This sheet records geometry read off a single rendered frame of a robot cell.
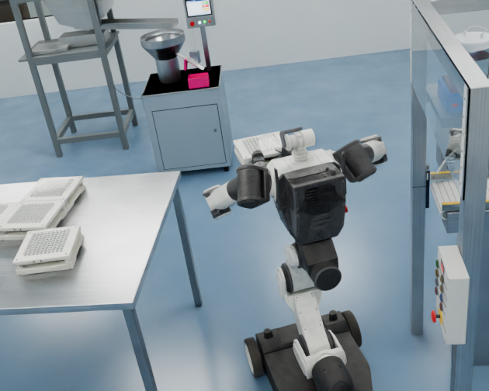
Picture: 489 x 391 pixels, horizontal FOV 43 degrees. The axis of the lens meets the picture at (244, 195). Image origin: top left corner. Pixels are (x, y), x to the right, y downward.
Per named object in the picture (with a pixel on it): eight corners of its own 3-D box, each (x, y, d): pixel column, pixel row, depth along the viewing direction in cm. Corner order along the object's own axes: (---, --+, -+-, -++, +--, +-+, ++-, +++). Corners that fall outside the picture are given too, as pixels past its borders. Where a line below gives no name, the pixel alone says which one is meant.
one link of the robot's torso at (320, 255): (345, 287, 248) (342, 250, 239) (313, 295, 246) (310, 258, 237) (320, 250, 272) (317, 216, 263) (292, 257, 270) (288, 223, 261)
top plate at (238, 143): (233, 143, 317) (232, 140, 316) (279, 134, 320) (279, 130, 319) (244, 163, 296) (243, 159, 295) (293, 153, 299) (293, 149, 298)
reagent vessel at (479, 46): (453, 88, 238) (456, 40, 229) (445, 75, 251) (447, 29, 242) (495, 84, 236) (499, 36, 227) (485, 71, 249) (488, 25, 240)
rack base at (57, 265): (16, 275, 267) (15, 271, 266) (32, 243, 288) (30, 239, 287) (73, 268, 266) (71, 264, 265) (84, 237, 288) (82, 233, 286)
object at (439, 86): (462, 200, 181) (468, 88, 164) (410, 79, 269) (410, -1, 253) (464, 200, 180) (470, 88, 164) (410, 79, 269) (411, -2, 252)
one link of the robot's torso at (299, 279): (318, 288, 299) (337, 260, 256) (283, 297, 296) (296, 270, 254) (308, 258, 305) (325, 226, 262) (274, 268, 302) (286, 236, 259)
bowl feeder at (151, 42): (146, 89, 503) (136, 43, 484) (152, 74, 534) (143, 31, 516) (206, 82, 500) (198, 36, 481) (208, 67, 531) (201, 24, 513)
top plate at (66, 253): (13, 266, 265) (12, 262, 264) (29, 234, 286) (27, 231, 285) (70, 259, 264) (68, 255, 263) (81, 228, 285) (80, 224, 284)
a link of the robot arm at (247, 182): (245, 209, 246) (265, 198, 236) (227, 205, 241) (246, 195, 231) (244, 181, 250) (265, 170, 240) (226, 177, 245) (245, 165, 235)
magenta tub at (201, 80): (189, 89, 489) (187, 78, 485) (190, 84, 500) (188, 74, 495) (209, 87, 488) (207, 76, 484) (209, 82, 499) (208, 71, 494)
